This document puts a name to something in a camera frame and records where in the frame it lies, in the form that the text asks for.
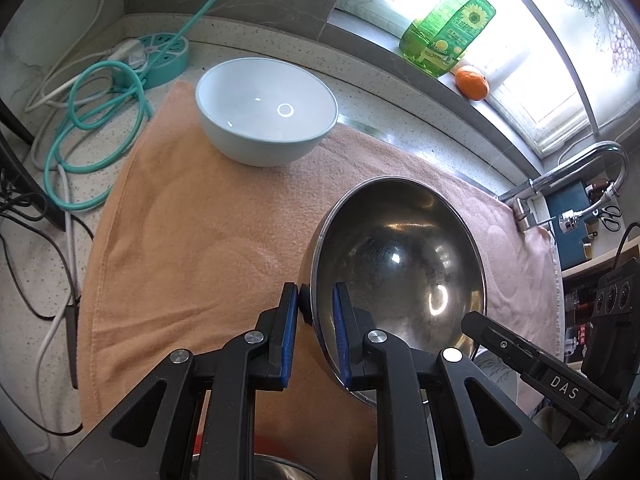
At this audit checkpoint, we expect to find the steel bowl brown outside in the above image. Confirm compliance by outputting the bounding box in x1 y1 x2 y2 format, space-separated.
298 176 487 376

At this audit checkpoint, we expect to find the light blue ceramic bowl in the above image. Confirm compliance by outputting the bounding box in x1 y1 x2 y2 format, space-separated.
194 58 338 167

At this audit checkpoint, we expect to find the chrome kitchen faucet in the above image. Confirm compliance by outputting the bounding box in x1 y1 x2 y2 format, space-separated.
498 141 628 233

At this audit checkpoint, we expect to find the white fuzzy glove hand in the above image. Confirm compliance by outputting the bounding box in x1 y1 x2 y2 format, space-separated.
532 405 603 480

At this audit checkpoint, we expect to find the white floral plate bottom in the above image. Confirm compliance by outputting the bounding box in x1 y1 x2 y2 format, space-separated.
369 346 518 480

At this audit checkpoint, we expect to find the steel bowl red outside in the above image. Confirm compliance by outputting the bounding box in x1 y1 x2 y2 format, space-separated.
189 434 318 480

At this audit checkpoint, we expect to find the orange pink towel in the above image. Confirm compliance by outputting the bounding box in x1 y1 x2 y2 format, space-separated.
77 79 565 441

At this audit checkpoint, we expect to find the orange tangerine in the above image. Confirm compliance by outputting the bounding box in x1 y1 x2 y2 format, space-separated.
454 65 490 101

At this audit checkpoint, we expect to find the teal round power strip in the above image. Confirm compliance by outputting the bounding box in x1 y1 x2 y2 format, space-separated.
108 32 190 90

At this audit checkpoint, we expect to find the green dish soap bottle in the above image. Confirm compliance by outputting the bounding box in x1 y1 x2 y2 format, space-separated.
399 0 497 78

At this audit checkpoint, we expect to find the white power cable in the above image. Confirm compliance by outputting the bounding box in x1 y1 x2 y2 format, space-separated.
22 0 151 456

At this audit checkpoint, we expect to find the black cable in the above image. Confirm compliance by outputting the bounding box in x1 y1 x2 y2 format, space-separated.
0 164 97 438

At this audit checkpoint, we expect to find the teal power cable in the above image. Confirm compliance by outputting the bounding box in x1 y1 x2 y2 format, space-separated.
43 0 250 213

